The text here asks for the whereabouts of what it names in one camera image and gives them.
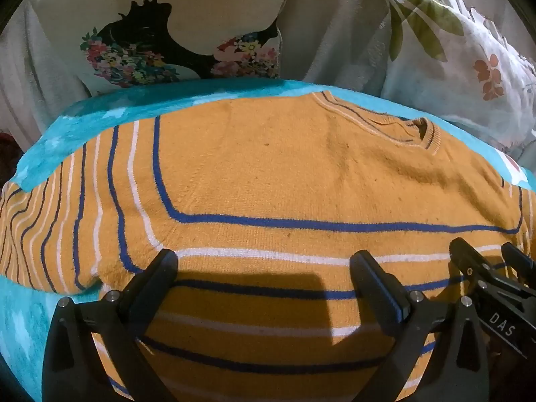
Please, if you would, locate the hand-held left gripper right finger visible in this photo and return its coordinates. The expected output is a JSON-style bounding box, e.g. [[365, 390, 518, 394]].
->
[[349, 251, 490, 402]]

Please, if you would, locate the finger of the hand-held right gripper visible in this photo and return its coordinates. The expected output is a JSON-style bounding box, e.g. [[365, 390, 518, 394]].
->
[[450, 237, 504, 303], [501, 242, 536, 290]]

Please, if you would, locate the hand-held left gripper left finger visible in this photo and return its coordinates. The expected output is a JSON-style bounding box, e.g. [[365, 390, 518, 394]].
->
[[42, 249, 179, 402]]

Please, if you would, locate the orange striped sweater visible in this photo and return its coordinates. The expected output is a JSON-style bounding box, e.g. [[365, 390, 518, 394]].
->
[[0, 91, 536, 402]]

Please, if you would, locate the teal cartoon printed blanket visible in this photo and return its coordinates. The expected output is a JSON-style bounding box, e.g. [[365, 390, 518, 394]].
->
[[0, 79, 536, 402]]

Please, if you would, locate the white leaf print pillow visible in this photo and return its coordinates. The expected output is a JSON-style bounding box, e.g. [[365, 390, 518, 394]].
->
[[379, 0, 536, 164]]

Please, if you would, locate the white black floral pillow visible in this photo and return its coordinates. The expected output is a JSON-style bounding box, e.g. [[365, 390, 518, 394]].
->
[[25, 0, 296, 98]]

